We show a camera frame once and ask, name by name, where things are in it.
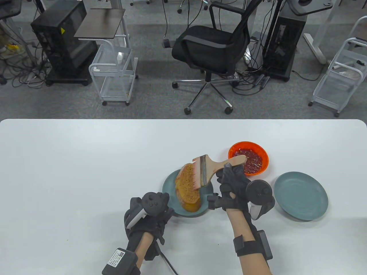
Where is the person's left forearm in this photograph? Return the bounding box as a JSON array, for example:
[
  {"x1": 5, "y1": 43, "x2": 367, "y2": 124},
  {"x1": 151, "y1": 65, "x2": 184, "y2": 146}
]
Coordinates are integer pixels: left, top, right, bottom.
[{"x1": 133, "y1": 232, "x2": 154, "y2": 270}]

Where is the black office chair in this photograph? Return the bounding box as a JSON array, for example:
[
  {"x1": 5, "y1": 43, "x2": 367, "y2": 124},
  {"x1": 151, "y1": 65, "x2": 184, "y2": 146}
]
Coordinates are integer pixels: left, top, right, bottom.
[{"x1": 171, "y1": 0, "x2": 264, "y2": 115}]

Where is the wooden brush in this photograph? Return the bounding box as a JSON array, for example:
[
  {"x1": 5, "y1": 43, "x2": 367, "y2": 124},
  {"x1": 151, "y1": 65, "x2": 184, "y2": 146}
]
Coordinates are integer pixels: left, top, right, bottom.
[{"x1": 192, "y1": 154, "x2": 247, "y2": 190}]

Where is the teal plate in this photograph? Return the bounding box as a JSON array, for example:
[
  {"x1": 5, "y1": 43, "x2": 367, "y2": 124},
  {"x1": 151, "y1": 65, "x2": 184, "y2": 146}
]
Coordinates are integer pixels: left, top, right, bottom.
[
  {"x1": 274, "y1": 171, "x2": 329, "y2": 222},
  {"x1": 162, "y1": 170, "x2": 215, "y2": 217}
]

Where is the brown side table top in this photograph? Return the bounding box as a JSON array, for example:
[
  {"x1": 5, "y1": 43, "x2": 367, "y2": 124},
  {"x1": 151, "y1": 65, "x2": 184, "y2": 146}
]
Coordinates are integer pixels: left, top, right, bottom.
[{"x1": 74, "y1": 8, "x2": 126, "y2": 39}]

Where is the black computer tower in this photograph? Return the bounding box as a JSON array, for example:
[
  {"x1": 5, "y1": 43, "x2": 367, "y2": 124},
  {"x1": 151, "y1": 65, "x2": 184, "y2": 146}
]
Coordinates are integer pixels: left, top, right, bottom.
[
  {"x1": 31, "y1": 0, "x2": 98, "y2": 86},
  {"x1": 262, "y1": 11, "x2": 308, "y2": 83}
]

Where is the brown bread slice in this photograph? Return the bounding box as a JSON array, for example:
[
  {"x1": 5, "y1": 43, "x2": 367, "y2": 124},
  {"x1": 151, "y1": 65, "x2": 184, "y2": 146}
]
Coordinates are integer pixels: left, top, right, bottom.
[{"x1": 175, "y1": 163, "x2": 202, "y2": 213}]

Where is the orange bowl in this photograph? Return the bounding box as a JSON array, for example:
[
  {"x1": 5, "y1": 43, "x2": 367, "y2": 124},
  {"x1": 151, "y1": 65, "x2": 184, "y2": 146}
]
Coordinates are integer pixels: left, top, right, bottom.
[{"x1": 228, "y1": 141, "x2": 269, "y2": 176}]

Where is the white desk leg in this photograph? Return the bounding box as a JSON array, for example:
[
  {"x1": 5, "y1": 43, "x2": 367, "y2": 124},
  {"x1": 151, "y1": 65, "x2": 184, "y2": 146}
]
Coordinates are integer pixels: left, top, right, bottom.
[{"x1": 303, "y1": 0, "x2": 341, "y2": 65}]

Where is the person's right hand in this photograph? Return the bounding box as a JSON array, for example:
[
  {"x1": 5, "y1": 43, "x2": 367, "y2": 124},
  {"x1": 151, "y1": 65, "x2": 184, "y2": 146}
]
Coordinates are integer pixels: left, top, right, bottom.
[{"x1": 207, "y1": 164, "x2": 275, "y2": 220}]

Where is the person's right forearm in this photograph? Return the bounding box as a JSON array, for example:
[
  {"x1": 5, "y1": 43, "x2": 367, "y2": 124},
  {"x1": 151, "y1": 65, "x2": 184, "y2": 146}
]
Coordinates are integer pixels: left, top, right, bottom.
[{"x1": 227, "y1": 208, "x2": 273, "y2": 275}]

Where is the black round tracker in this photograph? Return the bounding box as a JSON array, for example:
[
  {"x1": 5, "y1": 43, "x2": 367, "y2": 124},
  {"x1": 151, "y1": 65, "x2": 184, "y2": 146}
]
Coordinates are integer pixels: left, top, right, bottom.
[
  {"x1": 126, "y1": 192, "x2": 170, "y2": 229},
  {"x1": 246, "y1": 180, "x2": 275, "y2": 220}
]

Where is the white wire cart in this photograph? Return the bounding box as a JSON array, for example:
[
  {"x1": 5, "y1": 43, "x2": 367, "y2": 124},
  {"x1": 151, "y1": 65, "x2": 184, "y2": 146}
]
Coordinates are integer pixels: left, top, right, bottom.
[
  {"x1": 88, "y1": 34, "x2": 139, "y2": 106},
  {"x1": 308, "y1": 16, "x2": 367, "y2": 118}
]

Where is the dark desk top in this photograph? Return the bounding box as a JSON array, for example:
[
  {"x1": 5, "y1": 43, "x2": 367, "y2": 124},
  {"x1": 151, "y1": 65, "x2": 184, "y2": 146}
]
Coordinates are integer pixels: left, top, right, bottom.
[
  {"x1": 287, "y1": 0, "x2": 333, "y2": 16},
  {"x1": 0, "y1": 0, "x2": 22, "y2": 20}
]

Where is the person's left hand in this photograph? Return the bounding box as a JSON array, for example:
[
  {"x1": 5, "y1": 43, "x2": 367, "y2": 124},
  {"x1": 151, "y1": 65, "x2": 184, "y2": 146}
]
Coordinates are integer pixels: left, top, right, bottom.
[{"x1": 124, "y1": 192, "x2": 175, "y2": 247}]

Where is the black cable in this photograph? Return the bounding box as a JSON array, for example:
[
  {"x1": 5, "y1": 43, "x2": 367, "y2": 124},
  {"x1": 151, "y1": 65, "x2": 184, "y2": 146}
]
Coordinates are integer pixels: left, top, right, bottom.
[{"x1": 156, "y1": 249, "x2": 179, "y2": 275}]

